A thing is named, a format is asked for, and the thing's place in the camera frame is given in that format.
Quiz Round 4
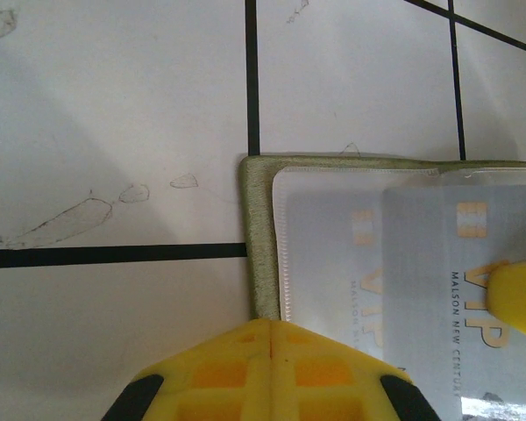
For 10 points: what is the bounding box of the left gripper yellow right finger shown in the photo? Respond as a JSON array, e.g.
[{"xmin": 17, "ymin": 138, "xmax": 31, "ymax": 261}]
[{"xmin": 269, "ymin": 319, "xmax": 444, "ymax": 421}]

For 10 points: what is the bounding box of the silver VIP credit card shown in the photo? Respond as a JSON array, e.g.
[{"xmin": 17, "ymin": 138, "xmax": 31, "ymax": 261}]
[
  {"xmin": 284, "ymin": 192, "xmax": 387, "ymax": 356},
  {"xmin": 380, "ymin": 183, "xmax": 526, "ymax": 421}
]

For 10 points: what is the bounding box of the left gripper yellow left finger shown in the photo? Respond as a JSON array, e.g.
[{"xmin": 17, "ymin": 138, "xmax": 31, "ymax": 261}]
[{"xmin": 100, "ymin": 318, "xmax": 273, "ymax": 421}]

